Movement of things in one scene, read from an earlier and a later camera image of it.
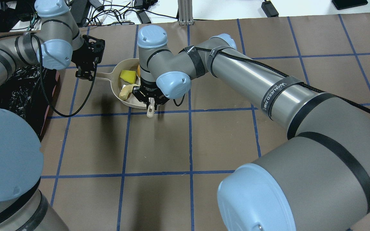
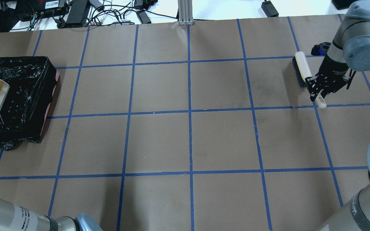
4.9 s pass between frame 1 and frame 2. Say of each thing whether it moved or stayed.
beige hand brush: moved
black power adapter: stayed
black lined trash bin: stayed
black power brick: stayed
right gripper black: moved
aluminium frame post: stayed
